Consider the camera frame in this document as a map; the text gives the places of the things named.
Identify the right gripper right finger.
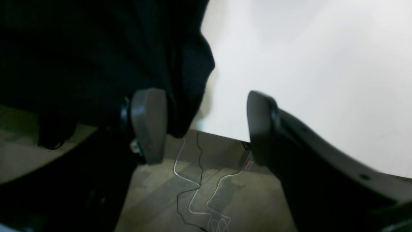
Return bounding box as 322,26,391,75
247,91,412,232

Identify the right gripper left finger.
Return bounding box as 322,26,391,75
120,88,168,165

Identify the black T-shirt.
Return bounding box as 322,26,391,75
0,0,215,138

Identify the black floor cable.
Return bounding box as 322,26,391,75
176,131,206,232

